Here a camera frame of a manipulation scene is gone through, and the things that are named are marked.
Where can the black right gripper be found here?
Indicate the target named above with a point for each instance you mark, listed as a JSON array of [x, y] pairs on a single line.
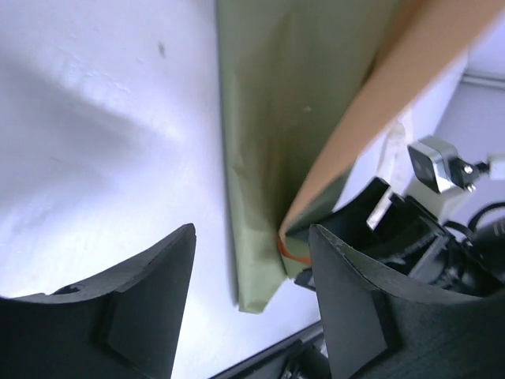
[[467, 259]]

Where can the cream ribbon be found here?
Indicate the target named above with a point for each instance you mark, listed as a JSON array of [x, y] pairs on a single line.
[[393, 166]]

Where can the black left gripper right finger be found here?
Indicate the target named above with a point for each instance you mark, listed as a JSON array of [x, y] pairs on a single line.
[[379, 323]]

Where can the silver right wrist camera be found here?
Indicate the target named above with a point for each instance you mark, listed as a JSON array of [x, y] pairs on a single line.
[[437, 164]]

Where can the green and orange wrapping paper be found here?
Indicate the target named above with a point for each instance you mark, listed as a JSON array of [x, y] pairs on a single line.
[[306, 86]]

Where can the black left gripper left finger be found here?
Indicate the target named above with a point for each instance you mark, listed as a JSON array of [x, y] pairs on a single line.
[[121, 323]]

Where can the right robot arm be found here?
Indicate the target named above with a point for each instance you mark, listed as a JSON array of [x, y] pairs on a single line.
[[441, 206]]

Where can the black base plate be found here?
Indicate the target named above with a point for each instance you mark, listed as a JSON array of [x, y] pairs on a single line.
[[298, 356]]

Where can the right aluminium frame post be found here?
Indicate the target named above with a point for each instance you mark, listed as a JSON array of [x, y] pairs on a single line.
[[483, 79]]

